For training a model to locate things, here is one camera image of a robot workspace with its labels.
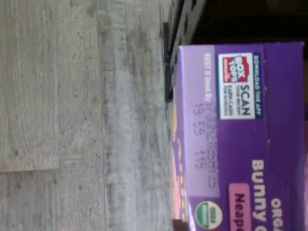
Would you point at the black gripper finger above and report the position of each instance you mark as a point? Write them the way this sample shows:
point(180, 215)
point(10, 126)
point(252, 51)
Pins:
point(181, 225)

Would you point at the purple Annie's box pink patch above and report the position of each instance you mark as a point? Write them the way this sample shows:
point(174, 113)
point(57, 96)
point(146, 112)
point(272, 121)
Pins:
point(240, 144)

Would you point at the black metal shelf rack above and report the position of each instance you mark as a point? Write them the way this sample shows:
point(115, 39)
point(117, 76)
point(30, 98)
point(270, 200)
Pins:
point(190, 21)

